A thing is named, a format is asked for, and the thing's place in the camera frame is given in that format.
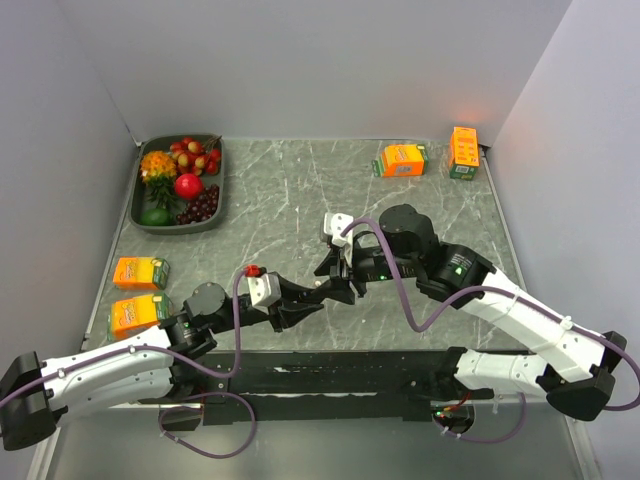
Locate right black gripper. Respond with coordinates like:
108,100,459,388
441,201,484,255
311,237,420,306

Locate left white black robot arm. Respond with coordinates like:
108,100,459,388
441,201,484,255
1,270,326,451

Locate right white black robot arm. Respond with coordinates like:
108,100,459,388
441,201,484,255
315,204,626,421

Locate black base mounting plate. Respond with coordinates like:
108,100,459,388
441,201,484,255
137,350,506,426

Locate dark purple grape bunch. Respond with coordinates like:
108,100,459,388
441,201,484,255
176,185,220,225

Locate orange box top centre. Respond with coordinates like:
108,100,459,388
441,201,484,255
372,144,429,178

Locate orange box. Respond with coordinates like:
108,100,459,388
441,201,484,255
108,293,174,341
112,257,170,291
372,144,429,178

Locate red toy apple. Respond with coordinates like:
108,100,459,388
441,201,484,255
174,173,204,201

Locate green toy avocado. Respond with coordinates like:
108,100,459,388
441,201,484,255
139,208,174,227

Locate orange box upper left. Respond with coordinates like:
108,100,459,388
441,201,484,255
112,257,170,291

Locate orange box lower left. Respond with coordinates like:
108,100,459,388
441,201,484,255
108,293,174,341

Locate dark green fruit tray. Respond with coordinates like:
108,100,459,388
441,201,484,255
129,133,226,235

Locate red yellow cherry bunch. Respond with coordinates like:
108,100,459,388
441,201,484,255
169,136,222,176

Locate orange green carton upright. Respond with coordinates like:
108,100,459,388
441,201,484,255
448,126,480,180

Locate orange yellow toy pineapple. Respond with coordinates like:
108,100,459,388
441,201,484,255
139,150,177,209

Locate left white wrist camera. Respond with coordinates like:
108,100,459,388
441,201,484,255
245,265,282,308

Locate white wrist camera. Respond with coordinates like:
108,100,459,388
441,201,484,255
320,212,354,248
245,265,282,308

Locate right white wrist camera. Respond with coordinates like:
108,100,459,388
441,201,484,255
320,212,354,248

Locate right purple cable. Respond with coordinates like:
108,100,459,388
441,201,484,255
342,217,640,445

